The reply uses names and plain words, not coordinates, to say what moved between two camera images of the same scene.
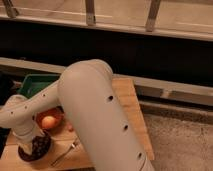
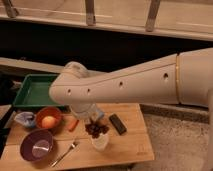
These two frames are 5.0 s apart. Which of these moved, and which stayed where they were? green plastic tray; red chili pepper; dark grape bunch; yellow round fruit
Moved: dark grape bunch
Stayed: yellow round fruit; green plastic tray; red chili pepper
